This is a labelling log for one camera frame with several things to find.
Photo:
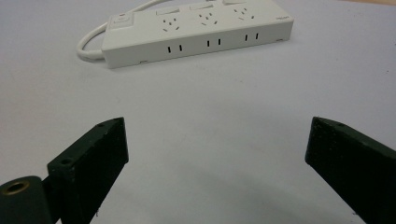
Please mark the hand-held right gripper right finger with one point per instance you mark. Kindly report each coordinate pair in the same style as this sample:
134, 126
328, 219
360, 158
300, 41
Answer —
355, 165

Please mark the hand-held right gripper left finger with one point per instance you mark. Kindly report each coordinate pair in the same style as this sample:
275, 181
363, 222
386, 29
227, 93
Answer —
90, 168

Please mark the white power strip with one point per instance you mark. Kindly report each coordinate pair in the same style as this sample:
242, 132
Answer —
196, 34

